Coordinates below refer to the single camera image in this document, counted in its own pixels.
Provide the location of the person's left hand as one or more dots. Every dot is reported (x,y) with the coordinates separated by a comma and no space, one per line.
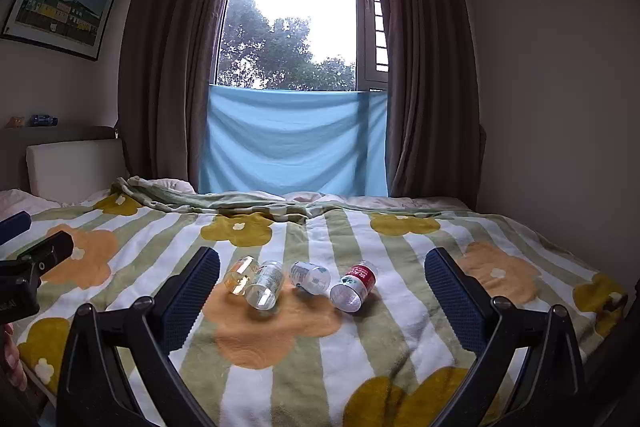
(11,359)

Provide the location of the left brown curtain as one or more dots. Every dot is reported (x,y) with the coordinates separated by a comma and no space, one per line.
(165,64)

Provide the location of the window with frame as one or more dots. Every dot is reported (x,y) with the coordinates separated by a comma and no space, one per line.
(303,45)

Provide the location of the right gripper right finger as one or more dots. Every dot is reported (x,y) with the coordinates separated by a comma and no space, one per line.
(493,328)

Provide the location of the light blue hanging cloth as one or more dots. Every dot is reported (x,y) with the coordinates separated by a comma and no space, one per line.
(280,142)

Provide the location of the blue item on shelf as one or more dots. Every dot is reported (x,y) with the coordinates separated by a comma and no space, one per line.
(42,120)

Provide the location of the clear cup white blue label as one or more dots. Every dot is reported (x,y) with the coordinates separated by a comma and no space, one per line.
(314,279)

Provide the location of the floral striped green blanket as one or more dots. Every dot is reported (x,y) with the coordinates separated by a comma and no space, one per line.
(395,362)

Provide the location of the framed building picture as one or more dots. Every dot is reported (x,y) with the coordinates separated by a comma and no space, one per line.
(75,27)

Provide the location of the small orange shelf item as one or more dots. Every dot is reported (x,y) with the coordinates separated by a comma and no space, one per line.
(16,123)

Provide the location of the clear cup red label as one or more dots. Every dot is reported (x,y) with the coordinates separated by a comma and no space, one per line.
(354,287)

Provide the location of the dark headboard shelf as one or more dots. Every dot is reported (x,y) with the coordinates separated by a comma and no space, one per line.
(14,142)

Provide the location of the brown curtain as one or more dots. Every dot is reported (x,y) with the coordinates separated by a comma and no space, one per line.
(434,140)
(165,64)

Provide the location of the clear cup orange label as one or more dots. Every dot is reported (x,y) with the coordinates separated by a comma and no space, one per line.
(241,275)

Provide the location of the clear cup green label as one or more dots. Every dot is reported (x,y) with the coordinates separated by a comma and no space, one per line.
(264,291)

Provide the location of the right brown curtain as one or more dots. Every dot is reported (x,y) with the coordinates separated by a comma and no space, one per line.
(434,140)

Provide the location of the white headboard cushion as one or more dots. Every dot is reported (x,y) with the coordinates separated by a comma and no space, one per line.
(72,171)

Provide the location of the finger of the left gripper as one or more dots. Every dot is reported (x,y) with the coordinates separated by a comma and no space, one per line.
(50,252)
(14,226)

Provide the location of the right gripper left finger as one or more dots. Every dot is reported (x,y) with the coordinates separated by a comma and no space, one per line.
(94,389)

